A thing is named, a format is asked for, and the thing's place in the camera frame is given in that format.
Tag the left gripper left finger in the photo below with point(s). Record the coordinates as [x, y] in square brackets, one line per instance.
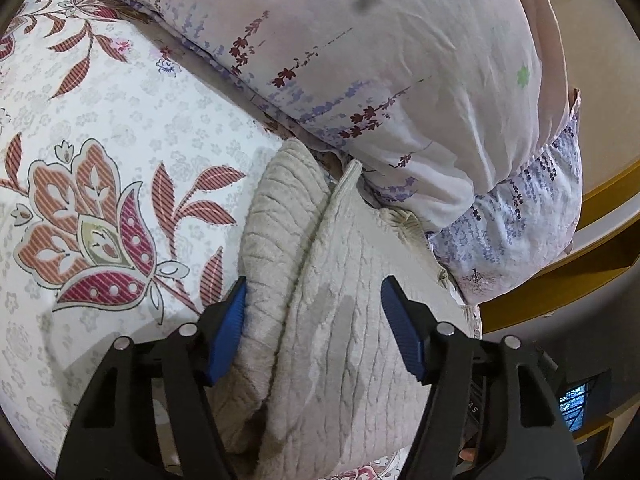
[113, 433]

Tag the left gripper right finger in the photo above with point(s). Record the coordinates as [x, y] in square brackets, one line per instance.
[491, 396]

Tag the beige cable-knit sweater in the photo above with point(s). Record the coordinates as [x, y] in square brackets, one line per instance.
[318, 386]

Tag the person's hand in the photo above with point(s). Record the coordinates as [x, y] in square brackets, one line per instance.
[468, 454]

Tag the wooden bookshelf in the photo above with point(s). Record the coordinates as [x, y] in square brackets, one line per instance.
[596, 419]

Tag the white lavender-print pillow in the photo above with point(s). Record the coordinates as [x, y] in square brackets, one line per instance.
[521, 226]

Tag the wooden bed headboard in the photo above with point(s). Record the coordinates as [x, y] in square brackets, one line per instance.
[605, 246]

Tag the floral bed sheet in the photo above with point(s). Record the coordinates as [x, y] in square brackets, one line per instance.
[126, 182]

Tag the pink floral pillow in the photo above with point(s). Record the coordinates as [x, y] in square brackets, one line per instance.
[440, 100]

